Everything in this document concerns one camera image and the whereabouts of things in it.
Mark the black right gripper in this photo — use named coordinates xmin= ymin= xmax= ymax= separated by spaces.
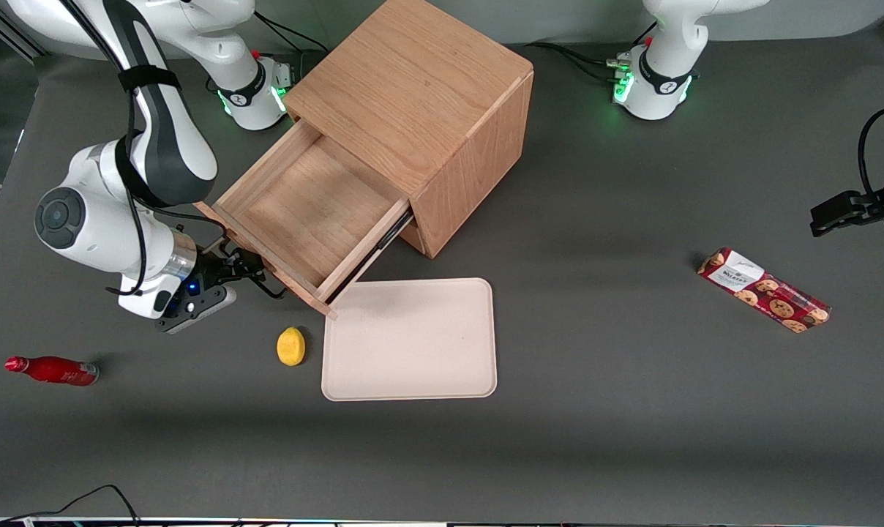
xmin=184 ymin=246 xmax=276 ymax=298

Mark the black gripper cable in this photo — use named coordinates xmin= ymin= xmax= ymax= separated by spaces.
xmin=857 ymin=105 xmax=884 ymax=195
xmin=61 ymin=0 xmax=228 ymax=298

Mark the aluminium frame profile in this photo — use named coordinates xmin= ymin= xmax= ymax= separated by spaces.
xmin=0 ymin=15 xmax=48 ymax=64

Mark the yellow lemon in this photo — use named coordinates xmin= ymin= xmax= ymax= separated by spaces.
xmin=277 ymin=326 xmax=307 ymax=367

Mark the red cookie box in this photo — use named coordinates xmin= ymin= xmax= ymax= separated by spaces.
xmin=697 ymin=247 xmax=831 ymax=334

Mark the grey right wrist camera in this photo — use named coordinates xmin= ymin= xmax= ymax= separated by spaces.
xmin=154 ymin=283 xmax=239 ymax=336

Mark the black left arm base cable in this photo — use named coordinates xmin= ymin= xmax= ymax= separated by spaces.
xmin=533 ymin=41 xmax=623 ymax=71
xmin=561 ymin=50 xmax=620 ymax=83

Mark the red bottle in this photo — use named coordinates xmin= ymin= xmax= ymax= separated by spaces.
xmin=4 ymin=356 xmax=100 ymax=387

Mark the beige rectangular tray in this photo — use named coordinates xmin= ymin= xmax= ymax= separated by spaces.
xmin=321 ymin=277 xmax=498 ymax=403

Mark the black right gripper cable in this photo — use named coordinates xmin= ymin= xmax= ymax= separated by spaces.
xmin=61 ymin=0 xmax=228 ymax=298

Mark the grey table mat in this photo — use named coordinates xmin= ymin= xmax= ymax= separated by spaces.
xmin=0 ymin=26 xmax=884 ymax=523

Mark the wooden drawer cabinet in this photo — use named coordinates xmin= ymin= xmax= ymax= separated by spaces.
xmin=285 ymin=0 xmax=536 ymax=259

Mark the black right arm base cable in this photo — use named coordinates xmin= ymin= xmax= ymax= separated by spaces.
xmin=252 ymin=11 xmax=331 ymax=81

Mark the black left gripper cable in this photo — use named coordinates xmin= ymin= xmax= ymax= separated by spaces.
xmin=857 ymin=105 xmax=884 ymax=195

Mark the black arm base cable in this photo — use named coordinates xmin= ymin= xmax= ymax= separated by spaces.
xmin=561 ymin=50 xmax=620 ymax=83
xmin=533 ymin=41 xmax=623 ymax=71
xmin=252 ymin=11 xmax=331 ymax=81

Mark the thin black cable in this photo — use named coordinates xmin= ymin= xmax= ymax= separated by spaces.
xmin=0 ymin=484 xmax=141 ymax=526

